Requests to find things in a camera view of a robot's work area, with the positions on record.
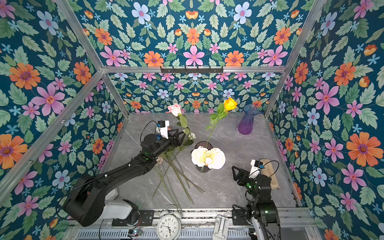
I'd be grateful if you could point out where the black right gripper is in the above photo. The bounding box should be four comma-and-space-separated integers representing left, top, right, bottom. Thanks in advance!
232, 165, 260, 203

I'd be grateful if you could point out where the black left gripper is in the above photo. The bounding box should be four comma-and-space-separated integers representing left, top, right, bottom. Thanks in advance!
151, 126, 186, 160

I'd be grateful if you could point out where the pink rose stem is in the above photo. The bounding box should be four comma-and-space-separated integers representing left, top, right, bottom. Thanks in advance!
168, 104, 196, 147

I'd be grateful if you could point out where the cream double-bloom flower stem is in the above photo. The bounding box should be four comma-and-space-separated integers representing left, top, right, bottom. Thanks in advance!
208, 148, 226, 170

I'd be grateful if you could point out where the dark pink ribbed glass vase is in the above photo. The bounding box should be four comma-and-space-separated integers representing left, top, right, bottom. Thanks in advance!
191, 141, 213, 173

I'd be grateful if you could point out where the yellow rose stem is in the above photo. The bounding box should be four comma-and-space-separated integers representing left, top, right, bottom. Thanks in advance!
206, 98, 238, 143

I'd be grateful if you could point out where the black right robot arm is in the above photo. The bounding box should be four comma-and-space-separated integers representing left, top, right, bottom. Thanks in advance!
232, 166, 281, 240

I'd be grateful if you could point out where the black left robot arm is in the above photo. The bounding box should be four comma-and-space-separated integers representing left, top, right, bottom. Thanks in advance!
63, 129, 187, 227

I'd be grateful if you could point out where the pile of artificial flowers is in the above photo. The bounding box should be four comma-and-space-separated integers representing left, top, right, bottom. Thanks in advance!
152, 146, 204, 208

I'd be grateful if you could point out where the purple ribbed glass vase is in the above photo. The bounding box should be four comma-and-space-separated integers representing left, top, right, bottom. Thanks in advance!
238, 104, 260, 135

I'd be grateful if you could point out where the beige cloth roll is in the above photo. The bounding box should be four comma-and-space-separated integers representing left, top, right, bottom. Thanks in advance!
260, 159, 280, 190

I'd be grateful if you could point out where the clear glass cup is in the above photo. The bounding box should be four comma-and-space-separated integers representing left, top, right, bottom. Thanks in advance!
228, 112, 241, 130

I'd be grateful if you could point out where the white twin-bell alarm clock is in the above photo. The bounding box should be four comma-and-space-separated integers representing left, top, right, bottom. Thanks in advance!
156, 205, 182, 240

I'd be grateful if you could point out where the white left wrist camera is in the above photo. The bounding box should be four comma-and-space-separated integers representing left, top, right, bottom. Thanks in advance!
156, 121, 170, 139

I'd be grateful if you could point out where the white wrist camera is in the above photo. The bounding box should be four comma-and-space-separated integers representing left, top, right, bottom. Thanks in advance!
156, 121, 170, 139
249, 160, 264, 179

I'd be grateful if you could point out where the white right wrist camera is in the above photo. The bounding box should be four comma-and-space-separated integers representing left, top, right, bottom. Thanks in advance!
249, 160, 264, 179

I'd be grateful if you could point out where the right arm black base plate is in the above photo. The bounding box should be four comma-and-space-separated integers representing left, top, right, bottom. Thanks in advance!
232, 209, 253, 226

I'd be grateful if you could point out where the white plastic clip bracket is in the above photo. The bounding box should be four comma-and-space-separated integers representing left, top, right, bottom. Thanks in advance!
212, 215, 230, 240

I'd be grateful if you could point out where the black hook rail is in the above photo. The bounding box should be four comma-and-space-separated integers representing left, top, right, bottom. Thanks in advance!
160, 67, 224, 74

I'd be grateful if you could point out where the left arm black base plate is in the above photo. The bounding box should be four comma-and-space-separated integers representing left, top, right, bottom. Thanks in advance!
112, 210, 155, 227

